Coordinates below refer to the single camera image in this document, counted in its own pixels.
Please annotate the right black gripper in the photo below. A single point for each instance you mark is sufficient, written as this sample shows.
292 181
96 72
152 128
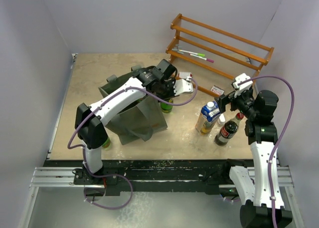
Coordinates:
222 101

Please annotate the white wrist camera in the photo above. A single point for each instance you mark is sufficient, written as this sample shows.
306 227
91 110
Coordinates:
241 83
182 86

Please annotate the grey marker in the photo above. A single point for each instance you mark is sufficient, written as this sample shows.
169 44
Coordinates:
177 49

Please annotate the aluminium frame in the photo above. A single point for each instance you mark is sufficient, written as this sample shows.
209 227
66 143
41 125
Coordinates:
61 177

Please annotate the green canvas bag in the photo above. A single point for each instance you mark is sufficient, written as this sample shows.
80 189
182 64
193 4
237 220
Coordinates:
138 120

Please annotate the red white small packet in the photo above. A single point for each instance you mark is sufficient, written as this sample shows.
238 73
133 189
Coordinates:
217 90

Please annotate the blue juice carton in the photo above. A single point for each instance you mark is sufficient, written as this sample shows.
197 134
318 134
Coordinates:
208 117

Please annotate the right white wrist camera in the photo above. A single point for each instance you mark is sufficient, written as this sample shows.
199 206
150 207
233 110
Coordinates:
241 83

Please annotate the green capped marker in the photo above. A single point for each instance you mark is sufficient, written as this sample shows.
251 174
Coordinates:
194 53

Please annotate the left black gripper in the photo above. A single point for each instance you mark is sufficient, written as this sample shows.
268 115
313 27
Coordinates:
171 95

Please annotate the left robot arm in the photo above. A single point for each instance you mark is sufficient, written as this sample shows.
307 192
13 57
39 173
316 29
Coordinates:
91 120

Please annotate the pink capped marker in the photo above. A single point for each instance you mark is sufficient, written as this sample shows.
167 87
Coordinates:
203 58

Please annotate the orange wooden shelf rack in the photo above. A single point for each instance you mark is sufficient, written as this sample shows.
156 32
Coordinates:
231 53

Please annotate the green Perrier glass bottle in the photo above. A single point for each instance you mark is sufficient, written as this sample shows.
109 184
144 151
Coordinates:
165 107

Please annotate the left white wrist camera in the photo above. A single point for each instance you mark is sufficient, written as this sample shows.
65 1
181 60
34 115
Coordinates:
182 86

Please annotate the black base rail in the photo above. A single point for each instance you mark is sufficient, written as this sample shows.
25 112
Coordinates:
203 176

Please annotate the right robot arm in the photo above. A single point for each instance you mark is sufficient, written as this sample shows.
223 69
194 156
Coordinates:
262 203

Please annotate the green round glass bottle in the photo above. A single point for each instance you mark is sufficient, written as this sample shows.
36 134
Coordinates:
106 144

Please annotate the dark cola bottle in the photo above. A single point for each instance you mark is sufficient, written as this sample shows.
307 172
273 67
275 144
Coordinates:
228 130

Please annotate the white red eraser box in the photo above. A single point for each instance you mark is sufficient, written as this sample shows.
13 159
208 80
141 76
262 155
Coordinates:
184 75

